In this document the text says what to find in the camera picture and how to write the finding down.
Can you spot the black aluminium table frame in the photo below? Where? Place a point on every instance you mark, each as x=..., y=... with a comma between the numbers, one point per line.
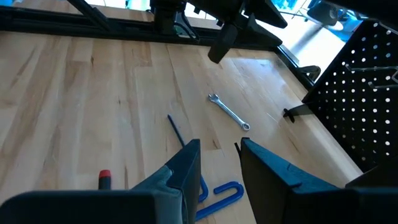
x=62, y=25

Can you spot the black office chair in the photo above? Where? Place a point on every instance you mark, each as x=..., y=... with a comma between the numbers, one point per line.
x=323, y=14

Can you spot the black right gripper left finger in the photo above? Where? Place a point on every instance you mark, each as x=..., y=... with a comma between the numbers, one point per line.
x=93, y=208

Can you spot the black perforated pegboard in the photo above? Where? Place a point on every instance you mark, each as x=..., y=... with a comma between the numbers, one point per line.
x=338, y=115

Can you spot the silver combination wrench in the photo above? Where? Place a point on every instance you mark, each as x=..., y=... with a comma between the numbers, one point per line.
x=228, y=111

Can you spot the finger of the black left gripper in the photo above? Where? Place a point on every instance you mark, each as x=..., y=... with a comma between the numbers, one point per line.
x=222, y=43
x=258, y=37

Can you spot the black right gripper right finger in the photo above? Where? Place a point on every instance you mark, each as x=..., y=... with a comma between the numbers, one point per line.
x=311, y=205

